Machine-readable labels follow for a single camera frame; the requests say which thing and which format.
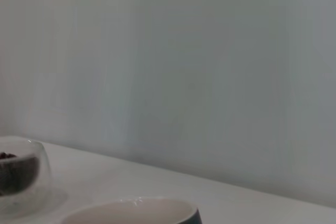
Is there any dark green ceramic mug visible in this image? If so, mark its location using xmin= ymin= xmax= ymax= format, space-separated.
xmin=59 ymin=197 xmax=203 ymax=224

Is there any clear double-walled glass cup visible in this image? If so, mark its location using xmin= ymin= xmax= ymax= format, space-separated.
xmin=0 ymin=139 xmax=53 ymax=210

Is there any pile of coffee beans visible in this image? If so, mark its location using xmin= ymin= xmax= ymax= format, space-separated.
xmin=0 ymin=151 xmax=40 ymax=196

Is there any clear glass saucer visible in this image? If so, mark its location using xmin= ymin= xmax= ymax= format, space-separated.
xmin=0 ymin=187 xmax=68 ymax=221

